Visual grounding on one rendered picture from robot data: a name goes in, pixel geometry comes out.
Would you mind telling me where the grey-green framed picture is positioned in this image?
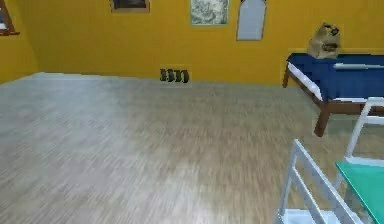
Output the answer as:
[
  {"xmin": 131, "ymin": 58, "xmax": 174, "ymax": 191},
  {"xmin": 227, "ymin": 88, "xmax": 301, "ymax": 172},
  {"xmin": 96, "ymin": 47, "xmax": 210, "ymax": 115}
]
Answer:
[{"xmin": 189, "ymin": 0, "xmax": 230, "ymax": 27}]

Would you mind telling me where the blue bed with wooden frame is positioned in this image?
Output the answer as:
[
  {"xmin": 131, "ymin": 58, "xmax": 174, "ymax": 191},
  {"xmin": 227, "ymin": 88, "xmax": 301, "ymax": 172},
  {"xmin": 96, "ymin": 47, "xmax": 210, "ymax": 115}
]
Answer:
[{"xmin": 281, "ymin": 52, "xmax": 384, "ymax": 138}]

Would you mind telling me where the white slatted chair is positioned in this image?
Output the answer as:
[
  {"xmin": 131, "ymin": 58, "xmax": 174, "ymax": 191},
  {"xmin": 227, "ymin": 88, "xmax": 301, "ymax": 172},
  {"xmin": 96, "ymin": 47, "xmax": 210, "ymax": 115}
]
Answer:
[
  {"xmin": 333, "ymin": 96, "xmax": 384, "ymax": 191},
  {"xmin": 275, "ymin": 138, "xmax": 365, "ymax": 224}
]

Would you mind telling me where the window with brown frame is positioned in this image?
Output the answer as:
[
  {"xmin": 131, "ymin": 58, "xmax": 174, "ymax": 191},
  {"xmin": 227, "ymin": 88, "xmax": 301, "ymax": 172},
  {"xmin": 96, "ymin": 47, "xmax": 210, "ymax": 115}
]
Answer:
[{"xmin": 0, "ymin": 6, "xmax": 21, "ymax": 37}]

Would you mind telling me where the green table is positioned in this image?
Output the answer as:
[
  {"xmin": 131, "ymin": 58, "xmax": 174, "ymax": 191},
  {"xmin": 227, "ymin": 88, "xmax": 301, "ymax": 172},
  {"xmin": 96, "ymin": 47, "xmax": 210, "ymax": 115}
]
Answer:
[{"xmin": 335, "ymin": 160, "xmax": 384, "ymax": 224}]

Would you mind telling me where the grey baseball bat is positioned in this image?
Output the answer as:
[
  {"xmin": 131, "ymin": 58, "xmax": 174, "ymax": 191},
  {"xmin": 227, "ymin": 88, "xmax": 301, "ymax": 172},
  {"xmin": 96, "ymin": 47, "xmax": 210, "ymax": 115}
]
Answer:
[{"xmin": 333, "ymin": 62, "xmax": 384, "ymax": 71}]

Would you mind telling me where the brown teddy bear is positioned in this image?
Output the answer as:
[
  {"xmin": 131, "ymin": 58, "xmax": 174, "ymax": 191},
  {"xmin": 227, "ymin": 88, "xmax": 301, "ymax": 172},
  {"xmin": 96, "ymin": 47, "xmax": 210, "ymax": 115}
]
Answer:
[{"xmin": 306, "ymin": 22, "xmax": 342, "ymax": 60}]

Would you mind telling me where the dark picture in wooden frame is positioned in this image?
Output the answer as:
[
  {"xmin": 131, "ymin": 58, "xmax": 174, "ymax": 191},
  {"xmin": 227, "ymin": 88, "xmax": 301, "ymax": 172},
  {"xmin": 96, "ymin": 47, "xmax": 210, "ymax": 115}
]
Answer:
[{"xmin": 110, "ymin": 0, "xmax": 151, "ymax": 14}]

